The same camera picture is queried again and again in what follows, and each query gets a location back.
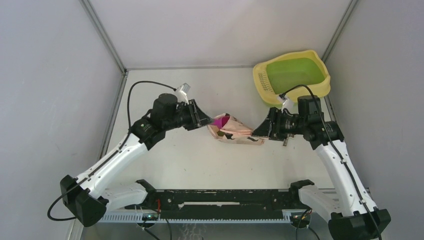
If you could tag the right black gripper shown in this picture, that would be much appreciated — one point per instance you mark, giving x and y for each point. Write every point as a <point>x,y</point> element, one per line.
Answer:
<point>266,128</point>

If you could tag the white slotted cable duct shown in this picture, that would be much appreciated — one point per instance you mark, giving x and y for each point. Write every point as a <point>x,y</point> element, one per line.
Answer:
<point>149,217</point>

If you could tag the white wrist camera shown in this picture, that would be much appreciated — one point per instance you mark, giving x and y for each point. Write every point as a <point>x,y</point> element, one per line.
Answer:
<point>181,93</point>
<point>286,102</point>

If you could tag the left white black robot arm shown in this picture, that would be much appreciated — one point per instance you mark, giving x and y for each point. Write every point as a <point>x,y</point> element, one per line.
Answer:
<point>88,197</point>

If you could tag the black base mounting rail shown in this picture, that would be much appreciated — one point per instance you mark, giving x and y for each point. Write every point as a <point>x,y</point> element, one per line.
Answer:
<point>224,203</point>

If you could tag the yellow green litter box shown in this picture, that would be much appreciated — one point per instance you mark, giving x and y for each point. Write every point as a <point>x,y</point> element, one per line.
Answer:
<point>275,76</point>

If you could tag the black sealing clip strip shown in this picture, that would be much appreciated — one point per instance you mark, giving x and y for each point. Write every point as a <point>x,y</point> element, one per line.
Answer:
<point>286,140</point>

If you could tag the pink cat litter bag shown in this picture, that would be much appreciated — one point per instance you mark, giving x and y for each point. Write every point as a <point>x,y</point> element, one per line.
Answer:
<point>234,132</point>

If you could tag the magenta plastic scoop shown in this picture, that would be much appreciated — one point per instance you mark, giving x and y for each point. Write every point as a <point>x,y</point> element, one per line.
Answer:
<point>221,121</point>

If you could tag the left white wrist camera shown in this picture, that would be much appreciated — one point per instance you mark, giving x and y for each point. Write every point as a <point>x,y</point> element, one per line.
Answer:
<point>181,93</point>

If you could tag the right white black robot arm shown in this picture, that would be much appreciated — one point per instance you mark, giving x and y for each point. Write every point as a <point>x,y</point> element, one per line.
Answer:
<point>355,216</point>

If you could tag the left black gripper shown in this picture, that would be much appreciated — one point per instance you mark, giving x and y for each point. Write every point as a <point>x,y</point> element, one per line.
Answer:
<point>198,118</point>

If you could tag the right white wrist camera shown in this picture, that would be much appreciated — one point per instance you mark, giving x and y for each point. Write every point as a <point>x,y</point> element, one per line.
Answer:
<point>286,102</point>

